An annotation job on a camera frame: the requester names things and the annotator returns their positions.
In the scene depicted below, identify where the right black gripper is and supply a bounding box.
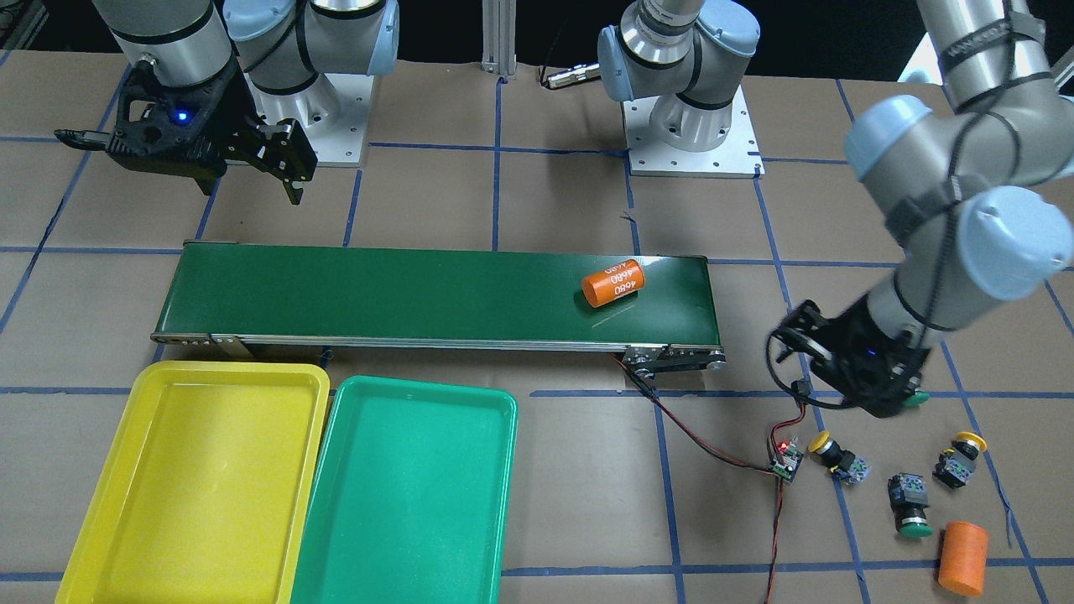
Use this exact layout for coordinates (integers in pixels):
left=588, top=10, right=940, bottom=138
left=56, top=59, right=318, bottom=204

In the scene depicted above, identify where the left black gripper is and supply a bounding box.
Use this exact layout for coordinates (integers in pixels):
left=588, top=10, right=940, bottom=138
left=768, top=299, right=930, bottom=418

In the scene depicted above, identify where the green push button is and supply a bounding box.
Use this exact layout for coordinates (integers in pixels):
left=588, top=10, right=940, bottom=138
left=887, top=473, right=933, bottom=540
left=902, top=389, right=930, bottom=409

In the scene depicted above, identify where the plain orange cylinder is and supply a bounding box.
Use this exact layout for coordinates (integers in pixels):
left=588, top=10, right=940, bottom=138
left=937, top=521, right=989, bottom=599

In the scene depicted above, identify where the orange cylinder with white text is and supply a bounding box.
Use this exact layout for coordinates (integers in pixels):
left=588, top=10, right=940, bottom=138
left=581, top=258, right=647, bottom=307

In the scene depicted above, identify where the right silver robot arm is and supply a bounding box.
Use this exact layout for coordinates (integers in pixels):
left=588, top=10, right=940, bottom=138
left=55, top=1, right=400, bottom=204

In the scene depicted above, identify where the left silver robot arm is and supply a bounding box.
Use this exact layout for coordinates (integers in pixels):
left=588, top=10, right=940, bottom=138
left=597, top=1, right=1071, bottom=418

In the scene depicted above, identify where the yellow push button near board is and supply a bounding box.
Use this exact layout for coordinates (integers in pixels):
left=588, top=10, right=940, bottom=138
left=808, top=430, right=871, bottom=485

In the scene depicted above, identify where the small motor controller board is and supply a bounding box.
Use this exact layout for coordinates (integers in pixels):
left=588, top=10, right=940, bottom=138
left=770, top=440, right=803, bottom=484

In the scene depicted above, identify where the yellow push button far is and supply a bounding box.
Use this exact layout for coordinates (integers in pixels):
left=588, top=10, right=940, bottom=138
left=932, top=431, right=988, bottom=489

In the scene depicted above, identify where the green conveyor belt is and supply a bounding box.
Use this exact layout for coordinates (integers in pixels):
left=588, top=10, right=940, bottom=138
left=151, top=242, right=726, bottom=376

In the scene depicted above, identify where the yellow plastic tray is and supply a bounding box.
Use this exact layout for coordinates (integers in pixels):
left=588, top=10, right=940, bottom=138
left=56, top=360, right=331, bottom=603

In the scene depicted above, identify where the green plastic tray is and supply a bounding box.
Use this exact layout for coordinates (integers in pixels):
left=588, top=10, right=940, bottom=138
left=290, top=376, right=518, bottom=603

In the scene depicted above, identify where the aluminium frame post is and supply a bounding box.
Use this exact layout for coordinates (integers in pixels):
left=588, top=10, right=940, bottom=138
left=480, top=0, right=518, bottom=81

